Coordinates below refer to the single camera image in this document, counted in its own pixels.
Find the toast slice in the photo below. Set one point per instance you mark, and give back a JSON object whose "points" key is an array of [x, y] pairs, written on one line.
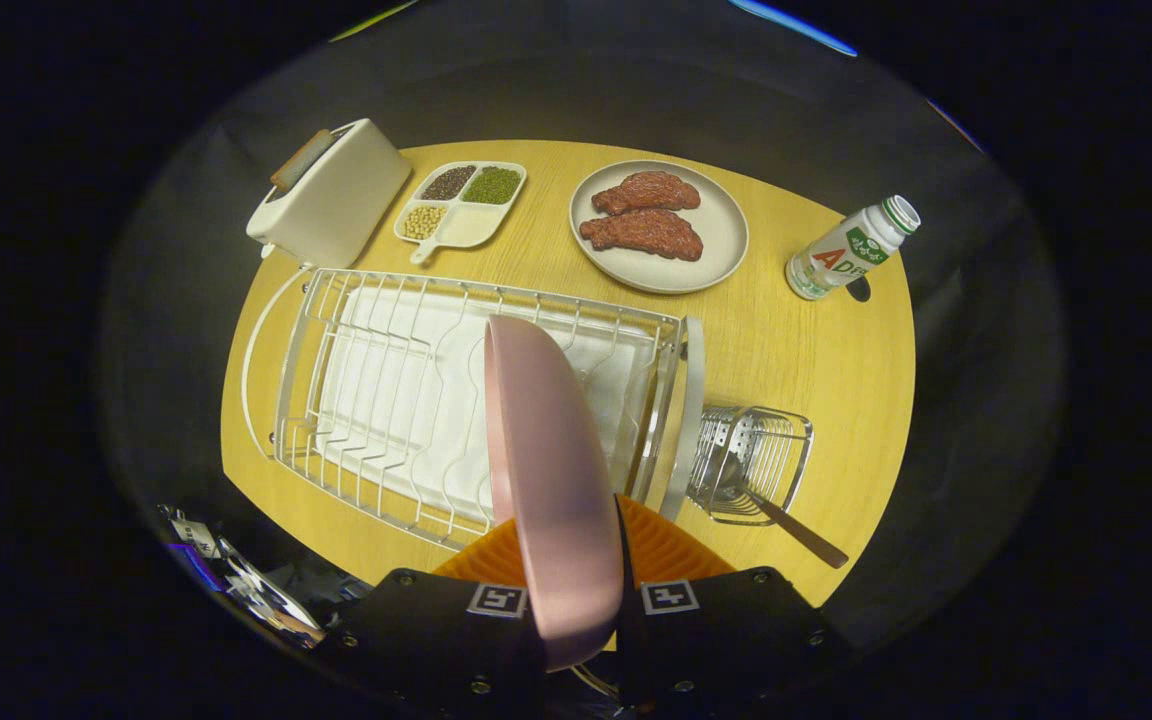
{"points": [[301, 160]]}

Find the white and black equipment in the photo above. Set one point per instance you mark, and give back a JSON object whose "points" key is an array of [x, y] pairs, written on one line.
{"points": [[256, 590]]}

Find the grey round plate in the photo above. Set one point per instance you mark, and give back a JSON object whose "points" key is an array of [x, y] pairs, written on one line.
{"points": [[726, 230]]}

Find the pink plate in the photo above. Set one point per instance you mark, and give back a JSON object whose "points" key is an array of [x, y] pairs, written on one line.
{"points": [[551, 480]]}

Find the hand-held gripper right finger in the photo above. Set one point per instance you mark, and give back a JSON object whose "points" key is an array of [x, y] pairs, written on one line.
{"points": [[726, 640]]}

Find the white toaster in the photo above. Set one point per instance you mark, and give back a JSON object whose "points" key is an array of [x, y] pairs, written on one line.
{"points": [[336, 200]]}

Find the white plastic drink bottle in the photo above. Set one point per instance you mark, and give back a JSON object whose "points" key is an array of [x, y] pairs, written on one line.
{"points": [[841, 255]]}

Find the white divided bean tray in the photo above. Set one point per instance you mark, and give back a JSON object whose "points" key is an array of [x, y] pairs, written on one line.
{"points": [[466, 225]]}

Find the red meat piece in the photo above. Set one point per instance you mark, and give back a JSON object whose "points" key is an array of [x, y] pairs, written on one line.
{"points": [[641, 235], [646, 190]]}

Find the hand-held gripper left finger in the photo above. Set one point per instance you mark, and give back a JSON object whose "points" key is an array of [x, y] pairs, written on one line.
{"points": [[436, 640]]}

